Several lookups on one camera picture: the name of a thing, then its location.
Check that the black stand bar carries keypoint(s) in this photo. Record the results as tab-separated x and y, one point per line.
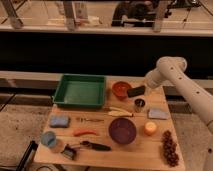
31	147

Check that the red bowl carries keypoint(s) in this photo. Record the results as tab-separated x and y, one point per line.
119	89

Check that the metal fork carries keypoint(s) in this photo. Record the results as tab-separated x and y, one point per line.
88	120

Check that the black eraser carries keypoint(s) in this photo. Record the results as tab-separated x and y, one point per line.
133	92

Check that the blue grey sponge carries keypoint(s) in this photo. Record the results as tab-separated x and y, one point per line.
157	114

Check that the small dark metal clip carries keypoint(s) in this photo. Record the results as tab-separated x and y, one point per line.
69	152

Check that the yellow banana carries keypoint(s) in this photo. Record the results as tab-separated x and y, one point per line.
118	112

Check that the person in black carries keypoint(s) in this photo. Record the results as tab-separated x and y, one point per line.
141	10

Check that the small metal cup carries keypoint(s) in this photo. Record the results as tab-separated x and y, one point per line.
139	104

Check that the purple bowl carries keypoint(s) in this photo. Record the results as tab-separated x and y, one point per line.
122	131

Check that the brown grape bunch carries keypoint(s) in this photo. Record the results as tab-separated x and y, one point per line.
169	149

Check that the wooden board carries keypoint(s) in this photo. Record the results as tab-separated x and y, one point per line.
144	153

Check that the green plastic tray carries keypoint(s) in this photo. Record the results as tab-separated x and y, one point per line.
80	91

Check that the orange round fruit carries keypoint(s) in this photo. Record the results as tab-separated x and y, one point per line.
150	128

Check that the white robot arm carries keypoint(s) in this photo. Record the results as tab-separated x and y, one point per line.
201	101

